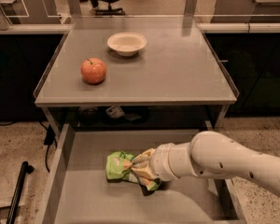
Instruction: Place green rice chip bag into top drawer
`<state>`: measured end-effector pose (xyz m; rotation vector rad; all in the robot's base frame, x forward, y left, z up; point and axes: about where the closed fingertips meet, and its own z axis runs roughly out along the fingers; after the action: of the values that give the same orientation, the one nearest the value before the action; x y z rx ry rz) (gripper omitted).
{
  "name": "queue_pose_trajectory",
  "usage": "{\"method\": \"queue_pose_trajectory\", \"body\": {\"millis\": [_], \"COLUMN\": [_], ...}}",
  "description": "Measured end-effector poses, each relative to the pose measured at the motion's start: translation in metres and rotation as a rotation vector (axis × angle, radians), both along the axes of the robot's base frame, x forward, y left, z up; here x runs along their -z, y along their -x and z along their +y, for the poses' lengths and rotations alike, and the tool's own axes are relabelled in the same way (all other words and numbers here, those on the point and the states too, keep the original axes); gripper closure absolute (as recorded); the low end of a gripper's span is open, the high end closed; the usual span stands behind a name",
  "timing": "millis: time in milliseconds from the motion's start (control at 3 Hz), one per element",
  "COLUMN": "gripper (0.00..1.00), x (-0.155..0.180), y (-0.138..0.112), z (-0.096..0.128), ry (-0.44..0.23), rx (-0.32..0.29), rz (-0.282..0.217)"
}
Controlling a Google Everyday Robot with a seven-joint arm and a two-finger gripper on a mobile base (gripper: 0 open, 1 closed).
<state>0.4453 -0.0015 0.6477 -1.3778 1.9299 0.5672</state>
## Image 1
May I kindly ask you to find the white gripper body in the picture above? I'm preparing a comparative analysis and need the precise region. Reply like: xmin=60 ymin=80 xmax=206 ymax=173
xmin=149 ymin=143 xmax=178 ymax=182

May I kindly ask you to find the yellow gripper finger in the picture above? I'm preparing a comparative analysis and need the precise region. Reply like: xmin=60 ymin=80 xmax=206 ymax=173
xmin=132 ymin=166 xmax=156 ymax=180
xmin=133 ymin=148 xmax=155 ymax=163

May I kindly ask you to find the green rice chip bag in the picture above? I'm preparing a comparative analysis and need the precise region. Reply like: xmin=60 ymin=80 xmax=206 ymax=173
xmin=105 ymin=151 xmax=161 ymax=196

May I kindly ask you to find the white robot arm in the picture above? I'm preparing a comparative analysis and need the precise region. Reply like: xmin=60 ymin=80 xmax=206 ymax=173
xmin=132 ymin=131 xmax=280 ymax=197

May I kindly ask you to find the open grey top drawer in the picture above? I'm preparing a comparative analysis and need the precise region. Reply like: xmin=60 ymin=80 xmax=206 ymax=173
xmin=35 ymin=124 xmax=246 ymax=224

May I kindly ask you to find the white label card inside cabinet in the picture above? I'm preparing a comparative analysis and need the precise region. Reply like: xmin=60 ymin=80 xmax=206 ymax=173
xmin=106 ymin=105 xmax=125 ymax=119

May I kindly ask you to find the dark round object inside cabinet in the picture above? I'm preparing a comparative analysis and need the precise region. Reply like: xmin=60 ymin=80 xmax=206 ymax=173
xmin=77 ymin=106 xmax=98 ymax=125

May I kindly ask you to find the grey metal cabinet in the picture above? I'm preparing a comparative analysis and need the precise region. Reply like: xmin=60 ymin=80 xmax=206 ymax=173
xmin=35 ymin=16 xmax=238 ymax=131

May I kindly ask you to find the black power adapter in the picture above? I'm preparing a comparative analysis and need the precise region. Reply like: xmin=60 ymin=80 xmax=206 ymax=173
xmin=44 ymin=126 xmax=55 ymax=146

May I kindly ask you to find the red apple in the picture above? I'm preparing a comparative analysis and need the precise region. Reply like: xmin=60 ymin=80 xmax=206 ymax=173
xmin=80 ymin=58 xmax=106 ymax=85

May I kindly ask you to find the white paper bowl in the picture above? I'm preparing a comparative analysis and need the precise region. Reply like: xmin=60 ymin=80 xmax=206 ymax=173
xmin=107 ymin=32 xmax=147 ymax=57

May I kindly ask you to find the black pole on floor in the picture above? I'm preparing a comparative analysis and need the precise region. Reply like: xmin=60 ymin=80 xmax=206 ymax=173
xmin=6 ymin=161 xmax=35 ymax=224

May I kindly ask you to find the grey desk back right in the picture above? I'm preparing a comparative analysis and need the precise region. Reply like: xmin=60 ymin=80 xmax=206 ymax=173
xmin=211 ymin=0 xmax=280 ymax=23

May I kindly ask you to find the grey desk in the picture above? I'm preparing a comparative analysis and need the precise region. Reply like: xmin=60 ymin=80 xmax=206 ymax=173
xmin=211 ymin=0 xmax=280 ymax=23
xmin=0 ymin=0 xmax=60 ymax=24

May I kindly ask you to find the grey desk back left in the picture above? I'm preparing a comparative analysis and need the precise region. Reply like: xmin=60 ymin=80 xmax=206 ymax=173
xmin=0 ymin=0 xmax=60 ymax=24

